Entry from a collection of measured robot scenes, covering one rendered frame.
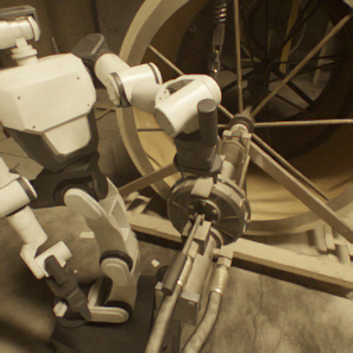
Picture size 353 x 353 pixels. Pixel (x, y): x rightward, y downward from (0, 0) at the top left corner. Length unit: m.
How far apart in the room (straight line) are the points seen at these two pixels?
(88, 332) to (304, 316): 1.20
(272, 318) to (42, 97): 1.60
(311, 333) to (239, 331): 0.39
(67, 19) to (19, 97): 6.77
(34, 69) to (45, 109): 0.10
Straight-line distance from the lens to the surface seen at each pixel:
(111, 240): 1.10
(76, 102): 0.84
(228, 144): 1.28
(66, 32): 7.55
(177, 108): 0.48
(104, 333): 1.56
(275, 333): 1.79
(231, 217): 0.87
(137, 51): 1.70
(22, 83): 0.80
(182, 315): 0.84
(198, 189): 0.78
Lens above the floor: 1.53
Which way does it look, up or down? 33 degrees down
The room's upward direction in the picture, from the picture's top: straight up
